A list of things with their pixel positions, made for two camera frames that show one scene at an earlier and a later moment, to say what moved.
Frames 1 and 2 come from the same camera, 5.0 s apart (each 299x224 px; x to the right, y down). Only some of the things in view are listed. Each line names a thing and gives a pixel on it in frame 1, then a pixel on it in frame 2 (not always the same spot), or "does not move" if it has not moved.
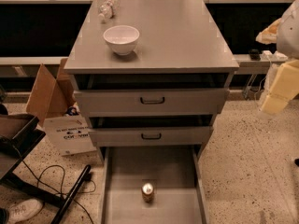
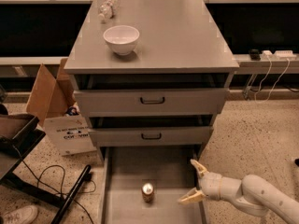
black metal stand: (11, 153) does not move
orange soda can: (148, 192) does not move
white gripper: (290, 35) to (212, 183)
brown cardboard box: (49, 96) does not move
